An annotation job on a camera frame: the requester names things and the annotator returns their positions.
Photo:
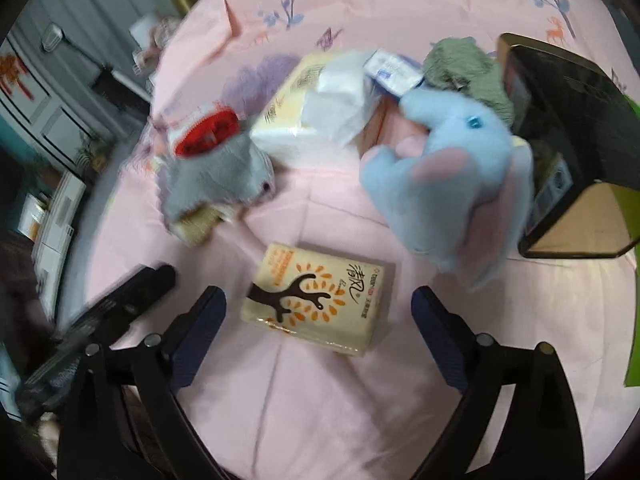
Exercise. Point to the grey cabinet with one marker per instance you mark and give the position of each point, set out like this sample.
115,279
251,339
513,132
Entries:
45,110

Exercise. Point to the grey-green knit cloth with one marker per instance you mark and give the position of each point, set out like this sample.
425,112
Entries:
465,70

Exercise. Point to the red and white cloth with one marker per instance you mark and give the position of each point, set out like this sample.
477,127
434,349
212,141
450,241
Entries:
205,135

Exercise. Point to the grey knit cloth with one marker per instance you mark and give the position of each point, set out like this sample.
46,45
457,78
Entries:
210,180

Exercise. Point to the white tissue paper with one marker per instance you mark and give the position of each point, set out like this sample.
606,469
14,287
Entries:
340,90

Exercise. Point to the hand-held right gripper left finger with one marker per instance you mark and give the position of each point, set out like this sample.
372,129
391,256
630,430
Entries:
197,332

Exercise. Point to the green cardboard box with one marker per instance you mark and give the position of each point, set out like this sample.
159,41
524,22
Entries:
634,310

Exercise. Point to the pink printed bed sheet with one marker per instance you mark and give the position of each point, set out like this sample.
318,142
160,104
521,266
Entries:
310,200

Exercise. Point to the floral patterned object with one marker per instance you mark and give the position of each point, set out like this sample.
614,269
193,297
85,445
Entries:
155,40

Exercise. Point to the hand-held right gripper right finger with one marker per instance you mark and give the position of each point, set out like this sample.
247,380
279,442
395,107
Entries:
440,332

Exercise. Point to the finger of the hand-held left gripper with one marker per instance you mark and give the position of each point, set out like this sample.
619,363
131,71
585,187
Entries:
137,297

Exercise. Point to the blue and white small packet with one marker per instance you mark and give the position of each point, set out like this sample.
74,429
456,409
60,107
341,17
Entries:
392,72

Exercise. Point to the light blue fluffy cloth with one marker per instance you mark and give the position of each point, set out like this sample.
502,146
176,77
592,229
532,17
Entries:
450,170

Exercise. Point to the tree print tissue pack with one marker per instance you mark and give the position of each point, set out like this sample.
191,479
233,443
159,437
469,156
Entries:
320,305

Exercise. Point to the large yellow tissue pack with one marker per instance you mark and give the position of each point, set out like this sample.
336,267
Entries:
285,110

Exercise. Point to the white drawer unit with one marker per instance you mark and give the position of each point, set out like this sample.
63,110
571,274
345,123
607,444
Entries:
55,220

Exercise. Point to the black and gold box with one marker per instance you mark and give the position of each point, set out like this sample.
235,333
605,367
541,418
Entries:
565,110

